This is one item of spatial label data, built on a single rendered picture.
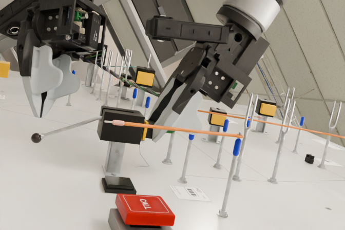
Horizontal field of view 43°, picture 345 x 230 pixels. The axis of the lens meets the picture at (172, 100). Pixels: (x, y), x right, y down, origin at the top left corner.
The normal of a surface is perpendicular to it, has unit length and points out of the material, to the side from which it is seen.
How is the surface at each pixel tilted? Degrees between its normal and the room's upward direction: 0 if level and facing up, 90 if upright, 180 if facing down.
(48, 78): 119
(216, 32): 92
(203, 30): 92
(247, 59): 93
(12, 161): 53
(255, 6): 98
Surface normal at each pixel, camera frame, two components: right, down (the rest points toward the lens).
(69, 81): -0.37, -0.27
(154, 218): 0.32, 0.19
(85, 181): 0.19, -0.97
